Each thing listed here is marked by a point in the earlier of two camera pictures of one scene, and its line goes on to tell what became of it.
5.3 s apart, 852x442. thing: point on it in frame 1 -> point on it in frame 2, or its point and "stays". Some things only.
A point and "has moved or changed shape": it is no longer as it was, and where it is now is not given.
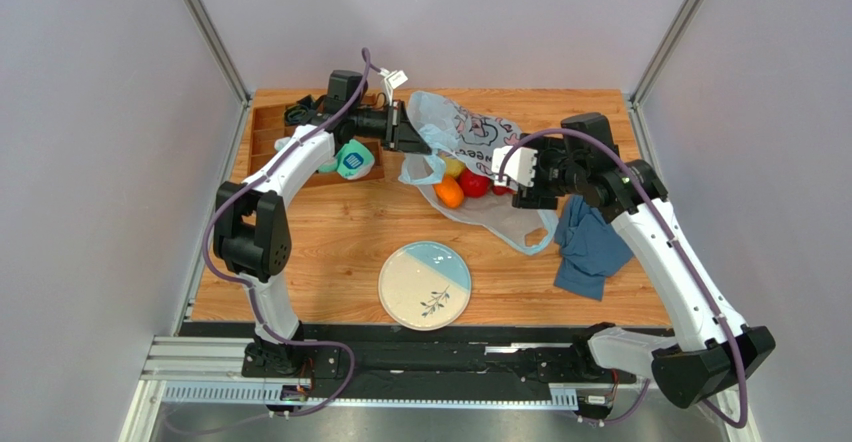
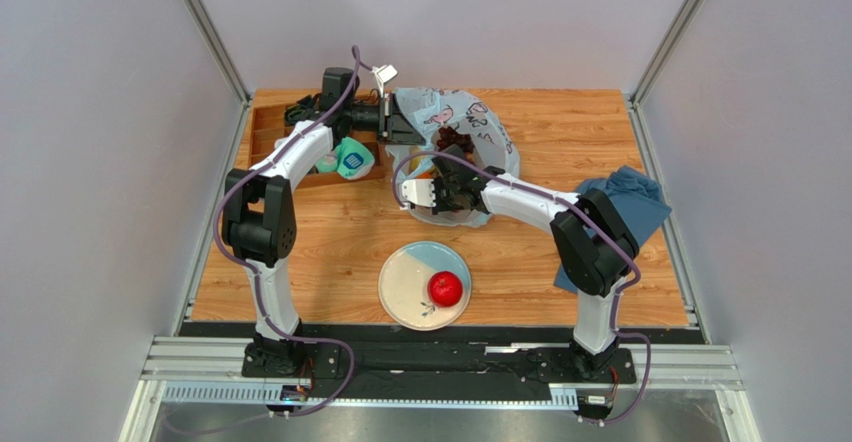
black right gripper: x=536 y=179 -> x=450 y=183
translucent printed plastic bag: x=449 y=130 has moved or changed shape
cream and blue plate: x=425 y=286 stays
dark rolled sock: x=299 y=112 stays
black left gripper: x=399 y=133 stays
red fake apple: x=474 y=186 has moved or changed shape
